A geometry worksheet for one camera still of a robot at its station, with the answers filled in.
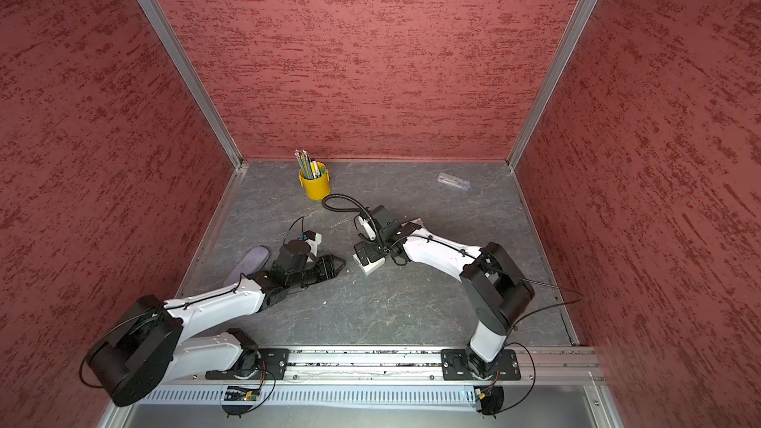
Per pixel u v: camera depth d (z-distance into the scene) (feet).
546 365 2.54
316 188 3.51
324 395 2.55
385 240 2.22
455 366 2.43
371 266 2.67
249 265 2.92
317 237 2.68
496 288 1.51
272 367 2.42
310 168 3.39
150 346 1.36
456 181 3.74
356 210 2.29
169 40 2.77
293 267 2.24
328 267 2.52
